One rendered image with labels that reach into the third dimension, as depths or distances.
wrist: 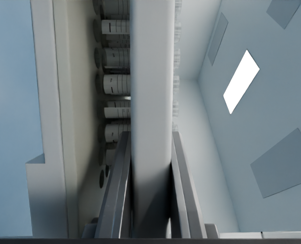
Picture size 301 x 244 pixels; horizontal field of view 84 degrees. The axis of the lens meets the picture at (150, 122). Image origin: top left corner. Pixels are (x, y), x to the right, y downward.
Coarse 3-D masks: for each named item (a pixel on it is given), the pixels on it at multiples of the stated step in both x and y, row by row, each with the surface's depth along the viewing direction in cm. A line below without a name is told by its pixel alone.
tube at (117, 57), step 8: (96, 48) 11; (104, 48) 11; (112, 48) 11; (120, 48) 11; (128, 48) 11; (96, 56) 11; (104, 56) 11; (112, 56) 11; (120, 56) 11; (128, 56) 11; (176, 56) 11; (96, 64) 11; (104, 64) 11; (112, 64) 11; (120, 64) 11; (128, 64) 11; (176, 64) 11
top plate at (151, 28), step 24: (144, 0) 7; (168, 0) 7; (144, 24) 7; (168, 24) 7; (144, 48) 7; (168, 48) 7; (144, 72) 7; (168, 72) 7; (144, 96) 7; (168, 96) 8; (144, 120) 8; (168, 120) 8; (144, 144) 8; (168, 144) 8; (144, 168) 8; (168, 168) 8; (144, 192) 8; (168, 192) 8; (144, 216) 8; (168, 216) 8
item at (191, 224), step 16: (176, 144) 9; (176, 160) 8; (176, 176) 7; (192, 176) 8; (176, 192) 7; (192, 192) 7; (176, 208) 7; (192, 208) 6; (176, 224) 7; (192, 224) 6; (208, 224) 6
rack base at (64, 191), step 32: (32, 0) 7; (64, 0) 7; (64, 32) 7; (64, 64) 7; (64, 96) 7; (96, 96) 11; (64, 128) 8; (96, 128) 11; (32, 160) 8; (64, 160) 8; (96, 160) 11; (32, 192) 8; (64, 192) 8; (96, 192) 11; (32, 224) 8; (64, 224) 8
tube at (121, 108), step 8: (104, 104) 11; (112, 104) 11; (120, 104) 11; (128, 104) 11; (176, 104) 11; (104, 112) 11; (112, 112) 11; (120, 112) 11; (128, 112) 11; (176, 112) 11
